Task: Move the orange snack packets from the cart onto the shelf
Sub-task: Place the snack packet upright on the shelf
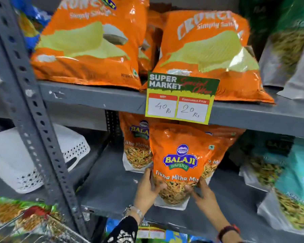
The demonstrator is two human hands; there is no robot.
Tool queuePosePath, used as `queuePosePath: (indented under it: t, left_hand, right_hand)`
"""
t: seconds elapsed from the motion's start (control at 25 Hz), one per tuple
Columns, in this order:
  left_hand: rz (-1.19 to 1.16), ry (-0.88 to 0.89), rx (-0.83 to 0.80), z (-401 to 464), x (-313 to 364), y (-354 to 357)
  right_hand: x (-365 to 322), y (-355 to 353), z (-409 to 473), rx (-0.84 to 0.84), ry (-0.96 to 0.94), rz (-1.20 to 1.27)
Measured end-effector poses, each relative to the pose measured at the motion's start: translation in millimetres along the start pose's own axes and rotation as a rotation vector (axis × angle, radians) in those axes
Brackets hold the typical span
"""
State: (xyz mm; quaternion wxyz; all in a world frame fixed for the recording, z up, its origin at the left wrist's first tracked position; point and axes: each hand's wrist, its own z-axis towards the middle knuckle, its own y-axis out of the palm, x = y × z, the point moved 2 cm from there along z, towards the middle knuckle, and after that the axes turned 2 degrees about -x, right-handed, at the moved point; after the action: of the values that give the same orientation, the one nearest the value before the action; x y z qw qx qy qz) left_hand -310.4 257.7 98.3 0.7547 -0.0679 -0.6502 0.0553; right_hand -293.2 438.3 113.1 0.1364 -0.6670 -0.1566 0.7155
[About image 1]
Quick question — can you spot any person's right hand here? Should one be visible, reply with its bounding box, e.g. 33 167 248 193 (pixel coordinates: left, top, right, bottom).
185 177 229 229

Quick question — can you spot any person's left hand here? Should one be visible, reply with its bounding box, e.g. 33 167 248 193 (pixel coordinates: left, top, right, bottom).
134 168 168 215

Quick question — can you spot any orange snack mix packet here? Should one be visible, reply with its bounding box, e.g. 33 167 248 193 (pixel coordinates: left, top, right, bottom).
149 122 227 211
119 111 154 174
199 124 247 180

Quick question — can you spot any person's right forearm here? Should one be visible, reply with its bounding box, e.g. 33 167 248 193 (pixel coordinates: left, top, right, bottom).
217 226 244 243

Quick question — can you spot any person's left forearm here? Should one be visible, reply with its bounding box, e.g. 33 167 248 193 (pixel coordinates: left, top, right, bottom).
103 213 142 243

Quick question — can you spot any small yellow price label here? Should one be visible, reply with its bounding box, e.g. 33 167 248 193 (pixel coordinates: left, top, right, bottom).
136 222 167 240

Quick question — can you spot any red and black wristband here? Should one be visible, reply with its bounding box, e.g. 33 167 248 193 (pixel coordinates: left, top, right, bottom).
218 224 241 241

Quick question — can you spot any teal snack mix packet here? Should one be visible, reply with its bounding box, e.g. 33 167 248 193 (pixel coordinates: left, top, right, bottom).
257 137 304 236
239 131 295 193

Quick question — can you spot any green and yellow price sign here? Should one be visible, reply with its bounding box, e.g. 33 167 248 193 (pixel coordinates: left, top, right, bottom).
145 71 220 125

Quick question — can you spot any grey metal shelf rack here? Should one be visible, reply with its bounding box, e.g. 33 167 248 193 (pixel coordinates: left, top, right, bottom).
0 0 304 243

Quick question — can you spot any large orange chips bag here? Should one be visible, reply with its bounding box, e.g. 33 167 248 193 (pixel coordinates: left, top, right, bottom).
141 10 276 104
30 0 150 91
137 10 166 77

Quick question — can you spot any green and red snack packet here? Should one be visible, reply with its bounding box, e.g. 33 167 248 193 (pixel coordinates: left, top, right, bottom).
0 195 59 236

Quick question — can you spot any white perforated plastic basket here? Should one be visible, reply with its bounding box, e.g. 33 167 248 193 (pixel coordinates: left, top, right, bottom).
0 123 91 194

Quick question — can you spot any green and white snack packet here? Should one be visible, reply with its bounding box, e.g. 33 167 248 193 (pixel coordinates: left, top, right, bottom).
277 35 304 102
258 0 304 89

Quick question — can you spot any dark green snack packet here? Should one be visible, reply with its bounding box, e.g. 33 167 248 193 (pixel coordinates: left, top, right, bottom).
239 0 285 62

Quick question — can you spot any blue and yellow snack packet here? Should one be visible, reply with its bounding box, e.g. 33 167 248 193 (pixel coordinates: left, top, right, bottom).
10 0 54 56

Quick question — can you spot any silver wrist bracelet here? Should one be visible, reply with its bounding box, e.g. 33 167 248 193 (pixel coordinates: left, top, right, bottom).
123 205 144 222

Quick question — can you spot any wire shopping cart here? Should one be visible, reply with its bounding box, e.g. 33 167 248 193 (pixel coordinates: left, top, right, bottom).
0 212 92 243

